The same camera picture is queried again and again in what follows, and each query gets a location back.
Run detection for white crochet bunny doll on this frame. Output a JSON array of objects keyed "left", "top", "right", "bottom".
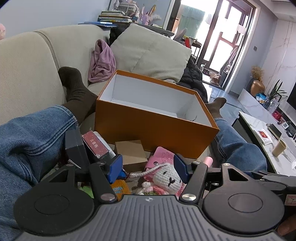
[{"left": 128, "top": 163, "right": 186, "bottom": 198}]

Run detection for brown cardboard box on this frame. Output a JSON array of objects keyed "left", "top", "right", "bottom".
[{"left": 115, "top": 140, "right": 147, "bottom": 173}]

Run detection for red card box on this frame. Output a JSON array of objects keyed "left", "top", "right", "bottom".
[{"left": 82, "top": 131, "right": 109, "bottom": 159}]

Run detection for dark grey box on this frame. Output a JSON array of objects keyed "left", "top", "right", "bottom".
[{"left": 65, "top": 129, "right": 89, "bottom": 171}]

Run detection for marble coffee table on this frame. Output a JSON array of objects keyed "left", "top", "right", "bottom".
[{"left": 232, "top": 111, "right": 295, "bottom": 176}]

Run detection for paper cup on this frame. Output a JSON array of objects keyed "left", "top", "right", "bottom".
[{"left": 271, "top": 139, "right": 287, "bottom": 157}]

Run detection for right leg in jeans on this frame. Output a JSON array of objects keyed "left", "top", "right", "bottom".
[{"left": 205, "top": 97, "right": 268, "bottom": 173}]

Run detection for leg in jeans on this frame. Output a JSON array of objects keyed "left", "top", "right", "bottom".
[
  {"left": 205, "top": 97, "right": 268, "bottom": 173},
  {"left": 1, "top": 67, "right": 97, "bottom": 240}
]

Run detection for red and white booklet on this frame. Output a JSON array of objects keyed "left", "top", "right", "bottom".
[{"left": 255, "top": 128, "right": 273, "bottom": 146}]

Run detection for orange cardboard storage box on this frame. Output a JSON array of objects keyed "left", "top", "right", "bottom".
[{"left": 94, "top": 70, "right": 219, "bottom": 159}]

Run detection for black puffer jacket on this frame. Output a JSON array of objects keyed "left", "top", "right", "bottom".
[{"left": 177, "top": 56, "right": 208, "bottom": 103}]

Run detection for left leg in jeans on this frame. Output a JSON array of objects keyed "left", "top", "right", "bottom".
[{"left": 1, "top": 67, "right": 97, "bottom": 240}]

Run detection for white marble tv cabinet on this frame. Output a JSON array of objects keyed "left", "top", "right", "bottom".
[{"left": 238, "top": 89, "right": 295, "bottom": 128}]

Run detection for potted green plant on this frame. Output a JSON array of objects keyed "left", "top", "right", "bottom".
[{"left": 265, "top": 79, "right": 287, "bottom": 107}]

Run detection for black television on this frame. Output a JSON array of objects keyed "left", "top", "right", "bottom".
[{"left": 287, "top": 83, "right": 296, "bottom": 109}]

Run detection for pink crumpled garment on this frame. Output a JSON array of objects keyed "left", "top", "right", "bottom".
[{"left": 88, "top": 39, "right": 116, "bottom": 83}]

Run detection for copper vase with dried flowers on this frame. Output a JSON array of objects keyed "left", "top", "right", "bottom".
[{"left": 250, "top": 65, "right": 265, "bottom": 97}]

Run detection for beige cushion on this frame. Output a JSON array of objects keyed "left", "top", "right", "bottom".
[{"left": 110, "top": 24, "right": 192, "bottom": 83}]

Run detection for beige sofa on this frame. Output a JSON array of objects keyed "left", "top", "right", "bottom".
[{"left": 1, "top": 25, "right": 105, "bottom": 133}]

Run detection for blue folder on desk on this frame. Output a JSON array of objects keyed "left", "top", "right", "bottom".
[{"left": 79, "top": 22, "right": 117, "bottom": 28}]

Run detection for stack of books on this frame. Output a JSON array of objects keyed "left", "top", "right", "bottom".
[{"left": 98, "top": 11, "right": 132, "bottom": 23}]

